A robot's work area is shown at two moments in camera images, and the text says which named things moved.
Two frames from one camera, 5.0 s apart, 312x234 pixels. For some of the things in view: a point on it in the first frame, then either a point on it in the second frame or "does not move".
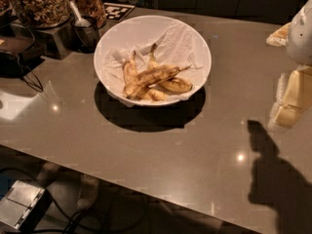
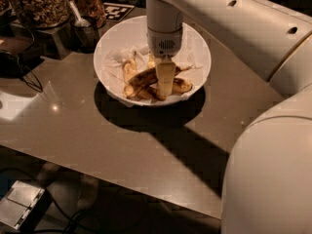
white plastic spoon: x=80 y=22 does not move
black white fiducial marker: x=117 y=12 does not move
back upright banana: x=152 y=63 does not move
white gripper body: x=300 y=38 → x=165 y=45
